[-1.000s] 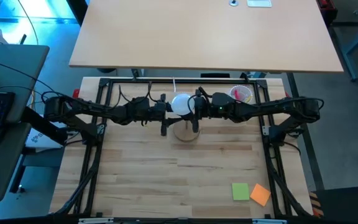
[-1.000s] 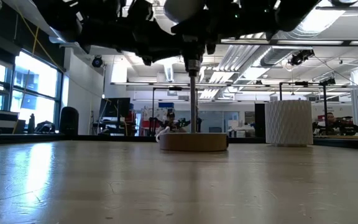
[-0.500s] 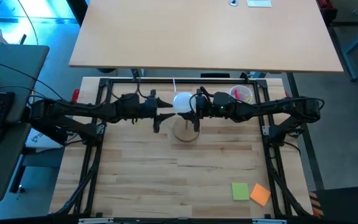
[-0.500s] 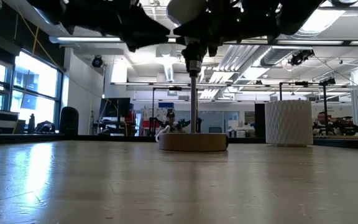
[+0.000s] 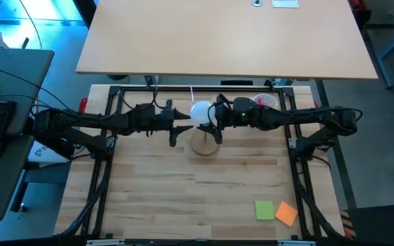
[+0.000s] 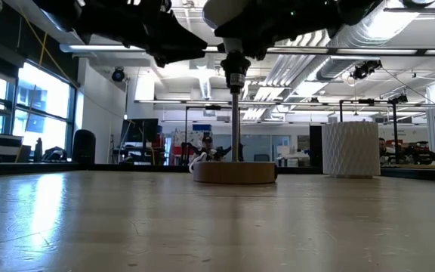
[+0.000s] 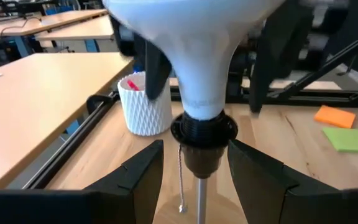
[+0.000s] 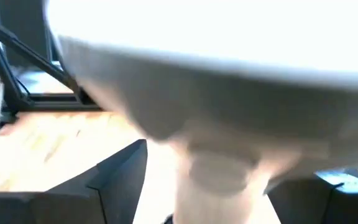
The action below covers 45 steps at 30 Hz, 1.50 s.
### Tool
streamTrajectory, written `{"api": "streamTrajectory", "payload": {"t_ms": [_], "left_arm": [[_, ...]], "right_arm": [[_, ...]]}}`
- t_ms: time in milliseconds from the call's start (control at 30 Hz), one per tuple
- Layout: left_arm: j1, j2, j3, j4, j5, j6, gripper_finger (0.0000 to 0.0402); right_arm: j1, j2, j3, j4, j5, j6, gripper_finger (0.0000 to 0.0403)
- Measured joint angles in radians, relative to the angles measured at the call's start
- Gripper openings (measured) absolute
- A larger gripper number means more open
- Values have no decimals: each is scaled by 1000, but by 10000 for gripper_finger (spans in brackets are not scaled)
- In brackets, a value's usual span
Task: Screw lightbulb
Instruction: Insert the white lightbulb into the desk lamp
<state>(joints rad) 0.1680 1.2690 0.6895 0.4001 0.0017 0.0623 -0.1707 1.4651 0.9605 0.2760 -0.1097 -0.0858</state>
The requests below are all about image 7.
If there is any white light bulb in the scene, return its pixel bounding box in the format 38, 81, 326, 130
103, 0, 287, 121

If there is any black frame strut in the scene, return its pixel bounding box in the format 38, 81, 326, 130
267, 24, 358, 99

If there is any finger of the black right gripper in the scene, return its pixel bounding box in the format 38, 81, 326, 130
144, 39, 173, 101
249, 0, 315, 113

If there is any black table edge rail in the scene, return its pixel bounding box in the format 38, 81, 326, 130
6, 91, 121, 190

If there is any red pen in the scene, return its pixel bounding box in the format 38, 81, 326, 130
126, 79, 140, 91

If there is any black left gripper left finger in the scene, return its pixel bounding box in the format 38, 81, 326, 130
84, 139, 165, 224

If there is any green sticky note pad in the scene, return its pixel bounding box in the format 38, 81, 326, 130
321, 126, 358, 154

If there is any large wooden table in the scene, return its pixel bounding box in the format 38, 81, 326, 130
0, 52, 135, 190

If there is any orange sticky note pad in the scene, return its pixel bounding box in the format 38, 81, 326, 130
314, 105, 357, 129

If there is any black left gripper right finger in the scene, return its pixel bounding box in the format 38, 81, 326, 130
227, 139, 340, 224

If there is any lamp stand with wooden base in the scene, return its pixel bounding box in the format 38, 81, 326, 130
154, 110, 248, 224

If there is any lamp pull chain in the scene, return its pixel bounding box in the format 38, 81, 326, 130
177, 144, 188, 214

